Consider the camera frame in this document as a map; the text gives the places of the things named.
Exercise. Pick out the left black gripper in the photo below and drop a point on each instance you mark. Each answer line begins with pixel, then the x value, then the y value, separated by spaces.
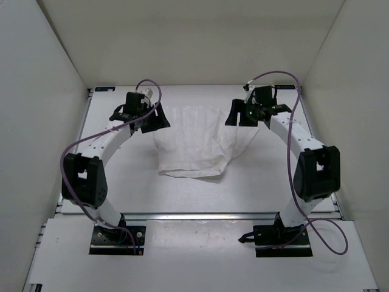
pixel 160 121

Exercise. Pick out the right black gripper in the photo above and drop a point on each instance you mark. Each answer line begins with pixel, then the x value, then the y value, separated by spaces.
pixel 238 106

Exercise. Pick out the white pleated skirt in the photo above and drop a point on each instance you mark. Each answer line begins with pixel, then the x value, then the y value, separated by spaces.
pixel 199 144

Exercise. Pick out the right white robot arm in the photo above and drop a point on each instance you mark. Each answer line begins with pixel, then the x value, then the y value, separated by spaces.
pixel 317 173

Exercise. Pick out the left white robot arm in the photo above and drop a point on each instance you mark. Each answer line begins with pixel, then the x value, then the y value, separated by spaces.
pixel 84 179

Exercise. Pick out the right blue corner label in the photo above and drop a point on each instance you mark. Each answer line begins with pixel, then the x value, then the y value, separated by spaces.
pixel 284 87

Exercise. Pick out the blue corner label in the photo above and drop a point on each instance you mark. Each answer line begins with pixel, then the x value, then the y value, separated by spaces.
pixel 284 87
pixel 104 89

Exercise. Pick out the left blue corner label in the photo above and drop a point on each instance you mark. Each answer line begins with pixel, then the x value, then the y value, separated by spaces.
pixel 104 89

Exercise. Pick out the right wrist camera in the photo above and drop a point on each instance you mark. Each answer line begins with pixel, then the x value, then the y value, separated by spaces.
pixel 249 89

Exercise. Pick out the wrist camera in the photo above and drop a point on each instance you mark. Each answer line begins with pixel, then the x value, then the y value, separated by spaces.
pixel 147 94
pixel 249 89

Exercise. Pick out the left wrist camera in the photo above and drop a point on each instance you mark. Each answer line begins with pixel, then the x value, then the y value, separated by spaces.
pixel 147 94

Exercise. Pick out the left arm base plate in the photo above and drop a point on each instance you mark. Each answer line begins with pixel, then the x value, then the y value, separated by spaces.
pixel 118 243

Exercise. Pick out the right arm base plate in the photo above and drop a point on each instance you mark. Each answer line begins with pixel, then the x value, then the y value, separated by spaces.
pixel 271 243

